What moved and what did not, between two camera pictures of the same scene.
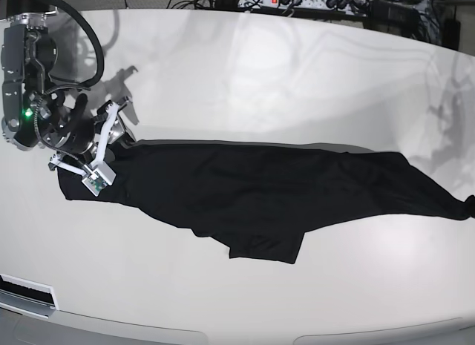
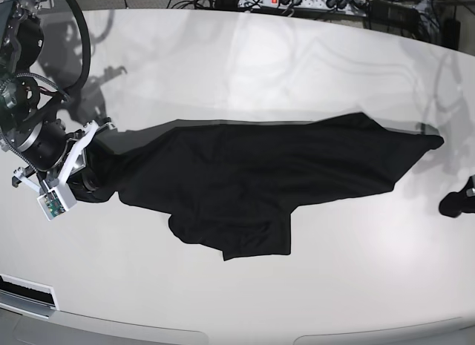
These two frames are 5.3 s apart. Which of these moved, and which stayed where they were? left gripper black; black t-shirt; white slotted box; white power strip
Moved: left gripper black; black t-shirt
Stayed: white power strip; white slotted box
